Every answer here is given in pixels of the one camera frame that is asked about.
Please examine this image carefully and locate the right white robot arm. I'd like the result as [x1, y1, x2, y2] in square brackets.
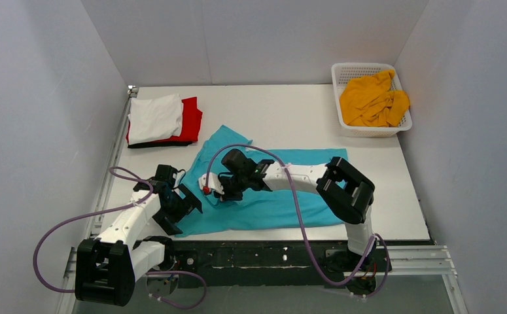
[198, 148, 375, 256]

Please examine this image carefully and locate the white plastic basket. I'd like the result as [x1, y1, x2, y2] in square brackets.
[331, 62, 412, 137]

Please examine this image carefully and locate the yellow crumpled t shirt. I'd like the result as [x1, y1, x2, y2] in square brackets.
[339, 69, 410, 128]

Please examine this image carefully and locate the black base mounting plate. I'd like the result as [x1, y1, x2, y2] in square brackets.
[161, 240, 388, 291]

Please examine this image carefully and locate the white folded t shirt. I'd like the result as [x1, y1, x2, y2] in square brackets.
[128, 94, 183, 145]

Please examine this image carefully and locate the turquoise t shirt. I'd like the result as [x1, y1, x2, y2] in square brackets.
[176, 125, 348, 237]

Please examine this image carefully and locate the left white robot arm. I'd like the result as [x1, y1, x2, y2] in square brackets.
[75, 164, 201, 306]

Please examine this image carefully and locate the black folded t shirt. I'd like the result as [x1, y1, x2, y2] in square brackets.
[128, 141, 193, 149]

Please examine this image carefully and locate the red folded t shirt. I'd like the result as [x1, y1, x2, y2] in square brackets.
[126, 97, 203, 145]

